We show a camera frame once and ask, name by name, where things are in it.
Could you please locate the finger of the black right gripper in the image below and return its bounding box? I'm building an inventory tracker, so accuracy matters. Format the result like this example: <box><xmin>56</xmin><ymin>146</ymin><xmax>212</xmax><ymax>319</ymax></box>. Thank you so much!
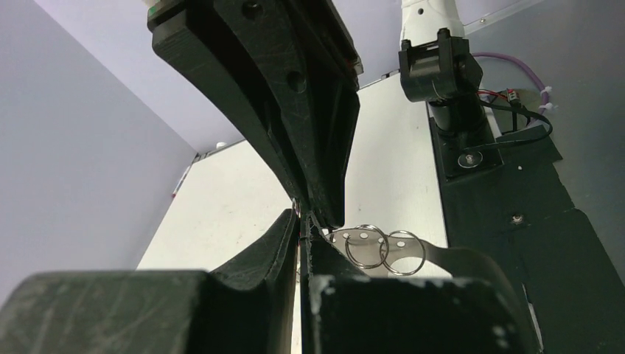
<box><xmin>214</xmin><ymin>1</ymin><xmax>362</xmax><ymax>227</ymax></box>
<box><xmin>151</xmin><ymin>1</ymin><xmax>310</xmax><ymax>209</ymax></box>

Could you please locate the white marker pen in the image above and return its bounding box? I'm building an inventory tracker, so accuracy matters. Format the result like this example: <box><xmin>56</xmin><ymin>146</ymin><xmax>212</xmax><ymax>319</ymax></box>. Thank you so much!
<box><xmin>171</xmin><ymin>165</ymin><xmax>192</xmax><ymax>198</ymax></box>

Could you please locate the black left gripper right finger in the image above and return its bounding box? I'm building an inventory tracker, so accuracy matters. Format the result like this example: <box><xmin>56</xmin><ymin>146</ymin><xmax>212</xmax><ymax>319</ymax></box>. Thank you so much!
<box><xmin>301</xmin><ymin>212</ymin><xmax>523</xmax><ymax>353</ymax></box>

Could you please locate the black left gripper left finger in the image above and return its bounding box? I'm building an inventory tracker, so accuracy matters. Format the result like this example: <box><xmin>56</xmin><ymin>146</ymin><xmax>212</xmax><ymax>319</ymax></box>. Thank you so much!
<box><xmin>1</xmin><ymin>209</ymin><xmax>299</xmax><ymax>353</ymax></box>

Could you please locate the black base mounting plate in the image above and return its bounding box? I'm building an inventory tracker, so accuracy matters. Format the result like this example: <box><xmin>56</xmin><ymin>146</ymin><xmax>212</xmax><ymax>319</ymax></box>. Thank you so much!
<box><xmin>433</xmin><ymin>137</ymin><xmax>624</xmax><ymax>353</ymax></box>

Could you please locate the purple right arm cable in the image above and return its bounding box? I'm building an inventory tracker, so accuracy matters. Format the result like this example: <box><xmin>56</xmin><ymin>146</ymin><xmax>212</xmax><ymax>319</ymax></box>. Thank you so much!
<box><xmin>471</xmin><ymin>51</ymin><xmax>555</xmax><ymax>121</ymax></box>

